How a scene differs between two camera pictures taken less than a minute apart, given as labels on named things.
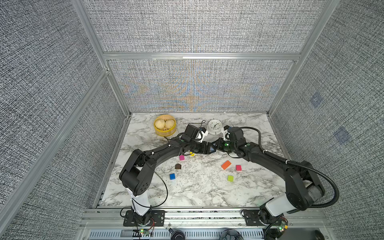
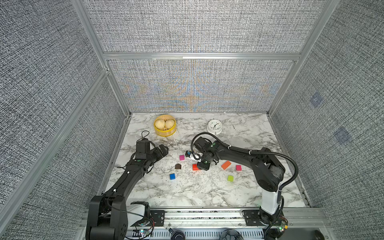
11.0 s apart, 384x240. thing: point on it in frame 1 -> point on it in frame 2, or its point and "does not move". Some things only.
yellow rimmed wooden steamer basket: (165, 125) does not move
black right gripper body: (225, 146) -> (203, 164)
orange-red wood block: (226, 165) does not move
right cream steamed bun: (169, 123) does not move
